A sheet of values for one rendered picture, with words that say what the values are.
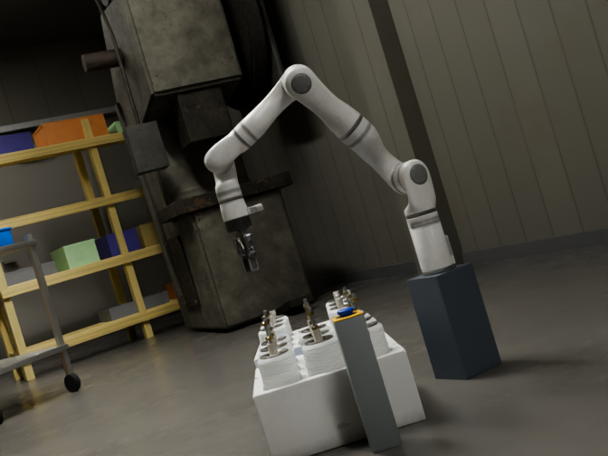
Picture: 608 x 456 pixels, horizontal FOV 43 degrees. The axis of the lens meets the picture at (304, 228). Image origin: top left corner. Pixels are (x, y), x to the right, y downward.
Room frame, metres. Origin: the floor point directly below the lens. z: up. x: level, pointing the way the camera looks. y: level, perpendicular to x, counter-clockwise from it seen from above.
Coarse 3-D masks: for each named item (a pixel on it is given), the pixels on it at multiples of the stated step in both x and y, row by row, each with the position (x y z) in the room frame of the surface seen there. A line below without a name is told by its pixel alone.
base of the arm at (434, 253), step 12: (420, 216) 2.19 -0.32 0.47; (432, 216) 2.20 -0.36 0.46; (420, 228) 2.20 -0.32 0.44; (432, 228) 2.19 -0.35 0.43; (420, 240) 2.20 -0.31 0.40; (432, 240) 2.19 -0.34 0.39; (444, 240) 2.21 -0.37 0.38; (420, 252) 2.21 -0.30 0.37; (432, 252) 2.19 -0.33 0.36; (444, 252) 2.20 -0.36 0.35; (420, 264) 2.23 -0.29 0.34; (432, 264) 2.19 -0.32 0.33; (444, 264) 2.19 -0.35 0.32
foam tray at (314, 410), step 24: (384, 360) 1.89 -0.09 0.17; (408, 360) 1.89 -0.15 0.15; (288, 384) 1.90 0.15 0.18; (312, 384) 1.88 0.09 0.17; (336, 384) 1.88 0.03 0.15; (408, 384) 1.89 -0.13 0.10; (264, 408) 1.88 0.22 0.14; (288, 408) 1.88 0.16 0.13; (312, 408) 1.88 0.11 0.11; (336, 408) 1.88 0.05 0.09; (408, 408) 1.89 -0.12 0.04; (264, 432) 1.88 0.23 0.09; (288, 432) 1.88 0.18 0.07; (312, 432) 1.88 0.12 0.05; (336, 432) 1.88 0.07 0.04; (360, 432) 1.89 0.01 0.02
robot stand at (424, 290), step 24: (408, 288) 2.26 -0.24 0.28; (432, 288) 2.17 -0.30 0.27; (456, 288) 2.17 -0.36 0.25; (432, 312) 2.19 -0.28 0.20; (456, 312) 2.16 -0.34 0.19; (480, 312) 2.20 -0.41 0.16; (432, 336) 2.22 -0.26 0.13; (456, 336) 2.15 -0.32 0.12; (480, 336) 2.19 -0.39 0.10; (432, 360) 2.25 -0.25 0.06; (456, 360) 2.16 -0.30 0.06; (480, 360) 2.18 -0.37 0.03
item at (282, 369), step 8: (288, 352) 1.93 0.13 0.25; (264, 360) 1.92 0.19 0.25; (272, 360) 1.91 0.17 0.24; (280, 360) 1.91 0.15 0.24; (288, 360) 1.92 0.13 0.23; (264, 368) 1.92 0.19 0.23; (272, 368) 1.91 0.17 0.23; (280, 368) 1.91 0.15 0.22; (288, 368) 1.92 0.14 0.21; (296, 368) 1.94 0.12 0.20; (264, 376) 1.93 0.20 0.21; (272, 376) 1.91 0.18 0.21; (280, 376) 1.91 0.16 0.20; (288, 376) 1.91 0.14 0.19; (296, 376) 1.93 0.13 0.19; (264, 384) 1.93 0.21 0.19; (272, 384) 1.91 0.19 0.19; (280, 384) 1.91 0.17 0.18
